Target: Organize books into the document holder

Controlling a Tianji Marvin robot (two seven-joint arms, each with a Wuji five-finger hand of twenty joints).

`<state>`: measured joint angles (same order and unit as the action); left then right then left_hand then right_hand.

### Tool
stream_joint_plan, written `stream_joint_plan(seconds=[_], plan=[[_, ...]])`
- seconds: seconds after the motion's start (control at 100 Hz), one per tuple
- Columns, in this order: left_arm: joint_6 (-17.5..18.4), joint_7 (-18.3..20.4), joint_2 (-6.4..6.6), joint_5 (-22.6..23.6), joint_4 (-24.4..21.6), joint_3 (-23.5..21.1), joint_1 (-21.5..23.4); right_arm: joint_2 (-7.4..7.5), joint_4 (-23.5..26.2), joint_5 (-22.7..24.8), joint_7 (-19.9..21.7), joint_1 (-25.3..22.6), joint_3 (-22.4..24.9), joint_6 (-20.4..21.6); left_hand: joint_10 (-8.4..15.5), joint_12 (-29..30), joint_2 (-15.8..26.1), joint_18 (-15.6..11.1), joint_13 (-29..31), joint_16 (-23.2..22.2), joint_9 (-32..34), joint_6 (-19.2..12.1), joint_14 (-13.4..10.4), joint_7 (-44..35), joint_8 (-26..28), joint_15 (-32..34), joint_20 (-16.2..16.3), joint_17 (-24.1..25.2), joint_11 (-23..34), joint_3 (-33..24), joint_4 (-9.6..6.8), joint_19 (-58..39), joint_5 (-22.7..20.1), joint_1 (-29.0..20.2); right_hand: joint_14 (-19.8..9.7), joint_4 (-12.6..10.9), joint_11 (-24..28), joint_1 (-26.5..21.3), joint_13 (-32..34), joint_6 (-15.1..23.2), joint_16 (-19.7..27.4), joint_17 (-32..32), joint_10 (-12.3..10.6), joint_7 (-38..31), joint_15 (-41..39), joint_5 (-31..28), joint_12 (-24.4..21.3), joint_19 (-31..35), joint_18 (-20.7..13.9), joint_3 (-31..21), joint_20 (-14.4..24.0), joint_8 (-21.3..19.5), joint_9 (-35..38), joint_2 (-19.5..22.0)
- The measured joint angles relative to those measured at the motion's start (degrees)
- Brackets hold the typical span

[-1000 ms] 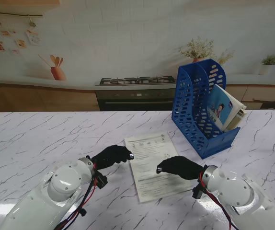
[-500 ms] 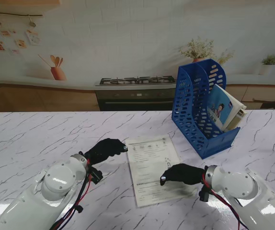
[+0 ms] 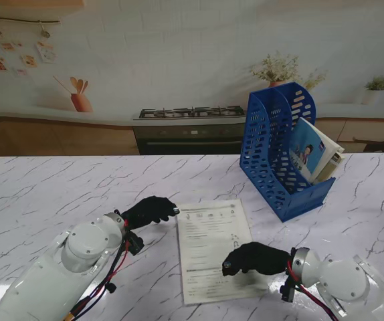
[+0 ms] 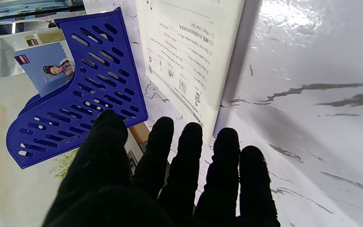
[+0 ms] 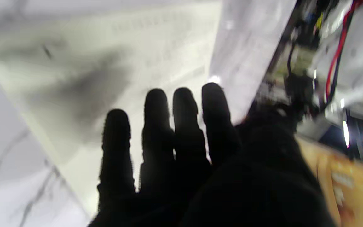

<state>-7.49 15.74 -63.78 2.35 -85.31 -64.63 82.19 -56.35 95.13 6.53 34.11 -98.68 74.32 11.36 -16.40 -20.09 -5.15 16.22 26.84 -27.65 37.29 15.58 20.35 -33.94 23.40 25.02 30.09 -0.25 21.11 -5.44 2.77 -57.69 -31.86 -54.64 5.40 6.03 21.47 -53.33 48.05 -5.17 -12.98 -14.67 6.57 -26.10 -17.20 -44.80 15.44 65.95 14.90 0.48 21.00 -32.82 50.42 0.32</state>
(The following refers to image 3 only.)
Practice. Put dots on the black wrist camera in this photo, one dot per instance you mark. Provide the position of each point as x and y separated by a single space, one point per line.
287 291
135 244

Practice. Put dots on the large illustrated picture book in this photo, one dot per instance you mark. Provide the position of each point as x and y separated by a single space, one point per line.
178 67

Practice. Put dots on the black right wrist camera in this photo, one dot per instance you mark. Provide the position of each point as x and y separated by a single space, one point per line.
287 291

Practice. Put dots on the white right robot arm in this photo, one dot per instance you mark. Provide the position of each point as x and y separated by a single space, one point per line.
346 284

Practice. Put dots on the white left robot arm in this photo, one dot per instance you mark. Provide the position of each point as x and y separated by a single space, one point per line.
55 271

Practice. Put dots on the beige Little Prince book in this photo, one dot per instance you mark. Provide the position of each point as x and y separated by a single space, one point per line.
330 165

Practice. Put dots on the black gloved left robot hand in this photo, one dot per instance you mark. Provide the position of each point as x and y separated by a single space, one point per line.
148 212

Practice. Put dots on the white printed paper sheet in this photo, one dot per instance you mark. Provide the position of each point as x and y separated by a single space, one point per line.
208 240

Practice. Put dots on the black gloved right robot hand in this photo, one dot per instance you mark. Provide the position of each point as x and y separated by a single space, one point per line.
255 259

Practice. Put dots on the blue perforated plastic file rack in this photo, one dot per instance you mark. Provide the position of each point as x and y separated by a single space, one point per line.
265 160

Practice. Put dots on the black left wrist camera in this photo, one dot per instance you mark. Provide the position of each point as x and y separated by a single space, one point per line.
135 244

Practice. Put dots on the blue cover book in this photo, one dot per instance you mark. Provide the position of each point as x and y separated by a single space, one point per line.
309 150

